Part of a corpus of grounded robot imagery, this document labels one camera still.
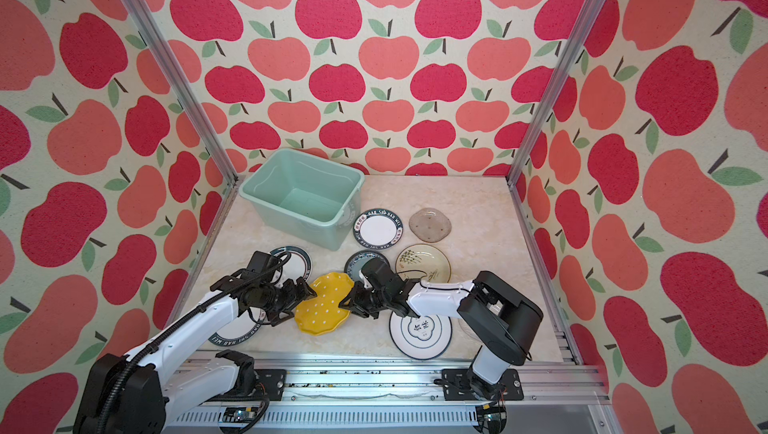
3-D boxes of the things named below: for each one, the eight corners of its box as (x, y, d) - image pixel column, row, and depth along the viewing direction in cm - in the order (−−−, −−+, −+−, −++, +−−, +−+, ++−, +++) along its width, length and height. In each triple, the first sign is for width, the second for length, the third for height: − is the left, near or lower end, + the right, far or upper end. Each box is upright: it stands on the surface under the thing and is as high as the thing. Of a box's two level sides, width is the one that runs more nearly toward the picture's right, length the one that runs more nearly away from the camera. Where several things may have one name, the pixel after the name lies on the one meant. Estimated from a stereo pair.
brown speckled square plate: (410, 242, 105) (411, 239, 103) (408, 211, 114) (408, 208, 112) (452, 242, 105) (453, 239, 103) (447, 211, 114) (448, 208, 112)
